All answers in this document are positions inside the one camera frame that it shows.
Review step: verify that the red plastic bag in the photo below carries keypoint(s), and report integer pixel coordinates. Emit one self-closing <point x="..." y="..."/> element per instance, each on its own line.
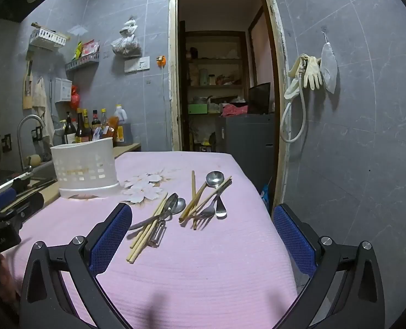
<point x="74" y="98"/>

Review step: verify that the clear bottle yellow cap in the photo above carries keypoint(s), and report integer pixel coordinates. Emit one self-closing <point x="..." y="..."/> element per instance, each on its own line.
<point x="103" y="118"/>

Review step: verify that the yellow snack packet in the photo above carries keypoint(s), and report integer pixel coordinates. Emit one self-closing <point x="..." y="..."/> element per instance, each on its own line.
<point x="77" y="50"/>

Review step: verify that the cream rubber glove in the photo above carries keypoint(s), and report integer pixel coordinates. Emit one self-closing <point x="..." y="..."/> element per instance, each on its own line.
<point x="293" y="75"/>
<point x="314" y="72"/>

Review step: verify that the hanging wooden cutting board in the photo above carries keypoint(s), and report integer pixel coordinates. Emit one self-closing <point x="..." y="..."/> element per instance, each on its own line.
<point x="27" y="90"/>

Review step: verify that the wooden shelf unit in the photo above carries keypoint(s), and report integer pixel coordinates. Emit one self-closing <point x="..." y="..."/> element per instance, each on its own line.
<point x="213" y="60"/>

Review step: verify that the metal faucet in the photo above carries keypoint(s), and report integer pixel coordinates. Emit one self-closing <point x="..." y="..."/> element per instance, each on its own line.
<point x="31" y="119"/>

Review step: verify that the white plastic utensil holder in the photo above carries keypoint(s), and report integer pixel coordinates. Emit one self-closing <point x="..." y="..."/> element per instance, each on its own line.
<point x="83" y="164"/>

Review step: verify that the red snack packet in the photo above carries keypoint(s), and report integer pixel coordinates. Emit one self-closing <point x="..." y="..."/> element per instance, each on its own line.
<point x="90" y="48"/>

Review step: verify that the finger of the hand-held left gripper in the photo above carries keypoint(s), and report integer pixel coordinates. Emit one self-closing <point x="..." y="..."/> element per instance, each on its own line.
<point x="28" y="205"/>
<point x="2" y="198"/>

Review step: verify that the black monitor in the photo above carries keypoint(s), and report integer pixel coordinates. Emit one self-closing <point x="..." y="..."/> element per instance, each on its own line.
<point x="259" y="97"/>

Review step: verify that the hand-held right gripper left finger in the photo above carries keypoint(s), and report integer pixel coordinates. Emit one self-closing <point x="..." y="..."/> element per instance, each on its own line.
<point x="112" y="236"/>

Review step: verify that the blue plastic bag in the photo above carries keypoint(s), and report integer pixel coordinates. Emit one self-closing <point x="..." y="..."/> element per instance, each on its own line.
<point x="265" y="195"/>

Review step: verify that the wooden door frame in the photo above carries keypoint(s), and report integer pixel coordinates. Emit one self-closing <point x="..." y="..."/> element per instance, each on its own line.
<point x="278" y="75"/>

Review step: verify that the dark wine bottle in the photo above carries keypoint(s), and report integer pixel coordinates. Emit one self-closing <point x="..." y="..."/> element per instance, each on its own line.
<point x="69" y="130"/>

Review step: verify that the hanging clear plastic bag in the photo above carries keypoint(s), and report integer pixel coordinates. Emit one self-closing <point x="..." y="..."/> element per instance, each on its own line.
<point x="127" y="43"/>

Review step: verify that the white mesh bag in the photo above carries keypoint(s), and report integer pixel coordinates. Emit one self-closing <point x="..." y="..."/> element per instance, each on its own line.
<point x="328" y="68"/>

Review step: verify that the green box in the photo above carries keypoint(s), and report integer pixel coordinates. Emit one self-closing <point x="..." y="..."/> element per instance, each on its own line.
<point x="197" y="109"/>

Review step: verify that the large metal spoon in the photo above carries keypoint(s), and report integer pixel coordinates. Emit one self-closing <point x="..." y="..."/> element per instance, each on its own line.
<point x="215" y="179"/>

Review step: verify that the orange seasoning packet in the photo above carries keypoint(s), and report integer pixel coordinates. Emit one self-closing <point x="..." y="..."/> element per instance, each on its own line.
<point x="112" y="126"/>

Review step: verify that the cooking oil jug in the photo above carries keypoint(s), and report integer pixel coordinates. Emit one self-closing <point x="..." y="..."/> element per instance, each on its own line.
<point x="120" y="120"/>

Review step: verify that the white seasoning packet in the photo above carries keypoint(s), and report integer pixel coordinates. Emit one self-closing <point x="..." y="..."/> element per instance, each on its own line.
<point x="98" y="133"/>

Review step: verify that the metal fork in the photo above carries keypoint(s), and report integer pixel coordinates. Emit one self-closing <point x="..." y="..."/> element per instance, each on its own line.
<point x="204" y="213"/>

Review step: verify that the hanging beige cloth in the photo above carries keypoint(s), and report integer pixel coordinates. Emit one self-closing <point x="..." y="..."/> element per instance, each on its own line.
<point x="41" y="102"/>

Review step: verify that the person's left hand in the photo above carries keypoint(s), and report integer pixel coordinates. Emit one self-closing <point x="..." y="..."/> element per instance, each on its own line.
<point x="2" y="277"/>

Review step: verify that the orange wall hook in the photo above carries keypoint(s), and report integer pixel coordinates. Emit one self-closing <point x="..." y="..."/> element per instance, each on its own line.
<point x="161" y="61"/>

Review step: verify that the dark grey cabinet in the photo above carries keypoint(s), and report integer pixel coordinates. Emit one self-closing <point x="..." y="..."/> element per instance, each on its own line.
<point x="247" y="137"/>

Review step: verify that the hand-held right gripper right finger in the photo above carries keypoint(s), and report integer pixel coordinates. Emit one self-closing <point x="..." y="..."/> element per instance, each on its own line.
<point x="295" y="240"/>

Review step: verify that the white wall socket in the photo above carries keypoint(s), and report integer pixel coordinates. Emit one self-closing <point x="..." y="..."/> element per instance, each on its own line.
<point x="137" y="64"/>

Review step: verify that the soy sauce bottle red cap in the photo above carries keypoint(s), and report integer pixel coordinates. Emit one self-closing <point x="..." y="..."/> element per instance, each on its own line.
<point x="96" y="121"/>

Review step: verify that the white wall basket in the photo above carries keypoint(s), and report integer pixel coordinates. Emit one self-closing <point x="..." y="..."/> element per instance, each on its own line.
<point x="48" y="38"/>

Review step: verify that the wooden chopstick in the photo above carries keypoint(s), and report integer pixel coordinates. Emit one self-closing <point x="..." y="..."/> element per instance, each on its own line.
<point x="139" y="245"/>
<point x="148" y="221"/>
<point x="216" y="189"/>
<point x="194" y="202"/>
<point x="203" y="203"/>

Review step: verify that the white wall box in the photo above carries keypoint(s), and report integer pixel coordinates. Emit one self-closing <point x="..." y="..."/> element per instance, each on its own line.
<point x="63" y="89"/>

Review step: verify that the pink floral tablecloth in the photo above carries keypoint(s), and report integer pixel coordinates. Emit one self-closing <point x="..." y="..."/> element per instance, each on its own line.
<point x="206" y="264"/>

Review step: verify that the pink cloth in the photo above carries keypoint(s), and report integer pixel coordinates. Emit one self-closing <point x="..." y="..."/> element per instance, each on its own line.
<point x="235" y="110"/>

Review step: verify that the grey wall shelf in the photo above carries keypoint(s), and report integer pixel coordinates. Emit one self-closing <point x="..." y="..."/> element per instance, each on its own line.
<point x="83" y="62"/>

